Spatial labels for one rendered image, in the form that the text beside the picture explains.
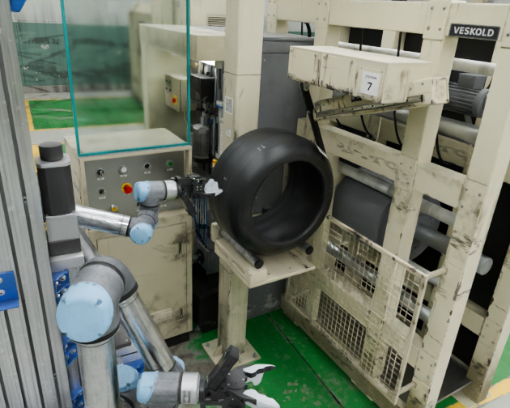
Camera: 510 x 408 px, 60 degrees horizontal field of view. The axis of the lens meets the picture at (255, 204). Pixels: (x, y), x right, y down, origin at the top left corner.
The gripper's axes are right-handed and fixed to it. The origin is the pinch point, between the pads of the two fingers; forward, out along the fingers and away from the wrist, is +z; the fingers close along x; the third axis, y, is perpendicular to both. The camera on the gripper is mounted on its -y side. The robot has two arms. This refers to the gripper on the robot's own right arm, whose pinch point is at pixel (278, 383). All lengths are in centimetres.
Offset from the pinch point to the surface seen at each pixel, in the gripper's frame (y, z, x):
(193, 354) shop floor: 89, -35, -137
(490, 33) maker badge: -93, 73, -67
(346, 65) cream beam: -81, 28, -85
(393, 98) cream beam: -69, 44, -71
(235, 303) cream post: 48, -11, -128
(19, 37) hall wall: -124, -466, -872
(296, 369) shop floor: 90, 27, -127
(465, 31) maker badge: -94, 68, -75
